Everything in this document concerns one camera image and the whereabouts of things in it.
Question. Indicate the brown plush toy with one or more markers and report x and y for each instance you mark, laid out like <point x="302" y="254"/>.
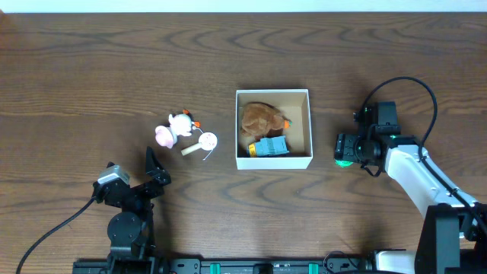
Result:
<point x="260" y="119"/>

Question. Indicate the pink white figurine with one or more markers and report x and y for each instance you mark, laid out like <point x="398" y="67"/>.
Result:
<point x="181" y="124"/>

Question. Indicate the grey yellow toy truck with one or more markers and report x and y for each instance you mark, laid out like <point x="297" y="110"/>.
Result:
<point x="268" y="147"/>

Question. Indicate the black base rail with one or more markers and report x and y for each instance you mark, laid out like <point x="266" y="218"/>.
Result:
<point x="332" y="264"/>

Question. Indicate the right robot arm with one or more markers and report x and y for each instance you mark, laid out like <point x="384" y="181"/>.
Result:
<point x="453" y="237"/>

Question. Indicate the green round toy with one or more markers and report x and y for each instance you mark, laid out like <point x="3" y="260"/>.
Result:
<point x="342" y="163"/>

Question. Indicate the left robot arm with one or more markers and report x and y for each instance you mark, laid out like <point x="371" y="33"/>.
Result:
<point x="131" y="232"/>

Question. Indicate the white cardboard box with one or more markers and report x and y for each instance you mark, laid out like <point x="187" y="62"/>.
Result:
<point x="294" y="104"/>

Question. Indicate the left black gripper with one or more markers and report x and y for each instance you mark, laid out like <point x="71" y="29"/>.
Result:
<point x="138" y="189"/>

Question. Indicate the small round paper fan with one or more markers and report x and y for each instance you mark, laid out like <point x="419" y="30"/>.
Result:
<point x="207" y="141"/>

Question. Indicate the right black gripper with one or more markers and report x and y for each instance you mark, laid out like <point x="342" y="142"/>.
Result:
<point x="344" y="148"/>

